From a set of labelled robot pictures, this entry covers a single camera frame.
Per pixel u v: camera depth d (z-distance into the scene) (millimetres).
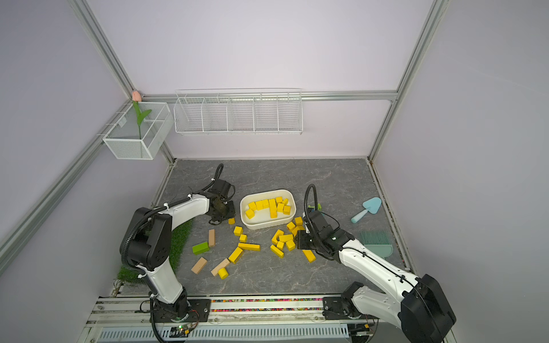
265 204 992
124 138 846
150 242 487
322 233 627
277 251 853
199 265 832
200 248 865
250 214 966
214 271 817
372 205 1015
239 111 978
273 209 971
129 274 807
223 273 805
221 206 796
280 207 969
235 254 846
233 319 734
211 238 912
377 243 887
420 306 397
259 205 992
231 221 943
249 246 864
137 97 893
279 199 1015
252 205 992
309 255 858
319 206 738
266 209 999
